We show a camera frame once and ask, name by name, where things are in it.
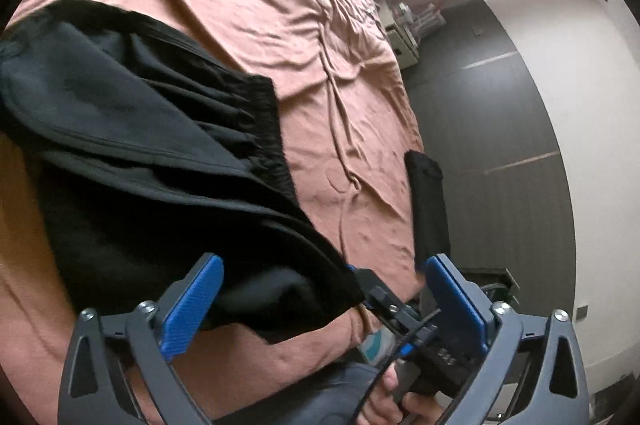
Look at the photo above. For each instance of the white nightstand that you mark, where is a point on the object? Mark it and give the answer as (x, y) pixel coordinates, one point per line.
(405, 45)

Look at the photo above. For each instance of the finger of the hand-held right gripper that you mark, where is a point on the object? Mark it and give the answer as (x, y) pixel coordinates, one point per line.
(370, 282)

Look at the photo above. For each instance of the black pants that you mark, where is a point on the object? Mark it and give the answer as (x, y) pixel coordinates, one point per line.
(150, 180)
(427, 205)

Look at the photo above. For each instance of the pink white rack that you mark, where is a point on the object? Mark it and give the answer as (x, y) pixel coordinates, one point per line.
(430, 17)

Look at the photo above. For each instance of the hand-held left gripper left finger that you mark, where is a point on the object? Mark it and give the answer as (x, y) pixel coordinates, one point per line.
(192, 305)

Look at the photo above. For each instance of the person's right leg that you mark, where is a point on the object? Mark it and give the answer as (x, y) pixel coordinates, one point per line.
(340, 390)

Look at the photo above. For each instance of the person's right hand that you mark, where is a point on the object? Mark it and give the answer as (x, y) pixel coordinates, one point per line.
(380, 410)

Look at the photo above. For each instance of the grey wardrobe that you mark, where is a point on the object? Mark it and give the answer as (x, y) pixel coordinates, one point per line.
(475, 115)

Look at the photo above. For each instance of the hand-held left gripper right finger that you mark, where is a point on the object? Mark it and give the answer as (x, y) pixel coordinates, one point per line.
(452, 300)

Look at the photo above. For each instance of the wall socket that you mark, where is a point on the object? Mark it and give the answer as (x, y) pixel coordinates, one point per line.
(581, 312)

